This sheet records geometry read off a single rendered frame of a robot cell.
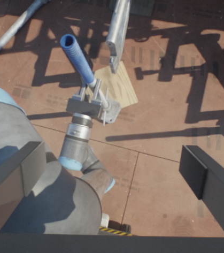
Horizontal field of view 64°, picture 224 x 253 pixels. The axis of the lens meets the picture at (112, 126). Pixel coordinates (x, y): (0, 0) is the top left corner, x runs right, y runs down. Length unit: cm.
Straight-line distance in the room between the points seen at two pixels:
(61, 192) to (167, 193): 104
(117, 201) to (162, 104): 68
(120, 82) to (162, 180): 68
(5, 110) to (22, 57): 131
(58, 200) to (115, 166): 98
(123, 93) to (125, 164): 46
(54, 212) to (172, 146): 104
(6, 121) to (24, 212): 10
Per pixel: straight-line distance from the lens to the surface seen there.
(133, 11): 149
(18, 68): 153
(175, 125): 121
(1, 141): 22
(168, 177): 120
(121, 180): 118
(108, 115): 117
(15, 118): 24
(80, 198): 24
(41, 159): 16
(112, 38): 90
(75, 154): 66
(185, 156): 16
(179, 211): 126
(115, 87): 122
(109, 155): 117
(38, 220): 21
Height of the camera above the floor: 117
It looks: 81 degrees down
